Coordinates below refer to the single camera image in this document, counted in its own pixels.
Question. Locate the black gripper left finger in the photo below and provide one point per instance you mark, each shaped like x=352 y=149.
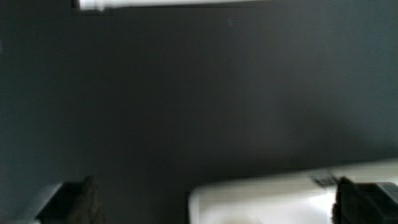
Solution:
x=64 y=205

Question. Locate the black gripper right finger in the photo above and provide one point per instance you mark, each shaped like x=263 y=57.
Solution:
x=366 y=203

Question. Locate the white desk tabletop tray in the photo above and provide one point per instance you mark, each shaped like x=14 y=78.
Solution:
x=284 y=199

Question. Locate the white desk leg back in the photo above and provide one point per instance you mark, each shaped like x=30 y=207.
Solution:
x=99 y=5

